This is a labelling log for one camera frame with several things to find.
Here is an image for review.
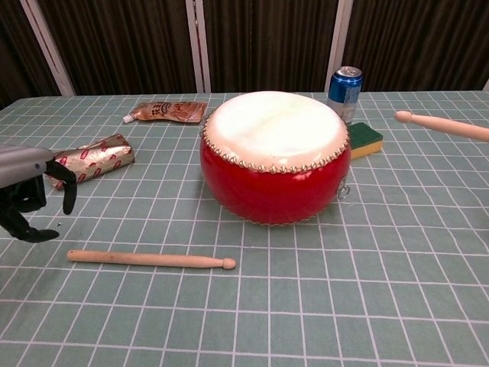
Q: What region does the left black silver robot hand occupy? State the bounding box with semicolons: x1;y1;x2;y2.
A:
0;146;79;244

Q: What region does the light wooden drumstick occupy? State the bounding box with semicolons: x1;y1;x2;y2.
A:
394;110;489;143
67;249;237;271

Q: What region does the red drum with white skin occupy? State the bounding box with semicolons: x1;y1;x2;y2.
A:
199;90;352;226

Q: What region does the gold foil snack package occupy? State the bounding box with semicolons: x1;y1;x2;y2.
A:
44;133;137;191

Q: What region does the orange sauce pouch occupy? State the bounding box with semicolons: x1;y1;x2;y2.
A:
122;101;209;125

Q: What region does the blue drink can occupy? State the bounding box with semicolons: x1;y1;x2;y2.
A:
326;66;364;125

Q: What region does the green grid tablecloth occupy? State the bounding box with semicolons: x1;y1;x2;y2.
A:
0;90;489;367

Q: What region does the green and yellow sponge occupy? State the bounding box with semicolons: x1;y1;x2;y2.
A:
348;122;384;161

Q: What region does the white partition frame post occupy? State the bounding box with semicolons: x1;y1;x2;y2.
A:
324;0;355;93
24;0;76;96
186;0;212;94

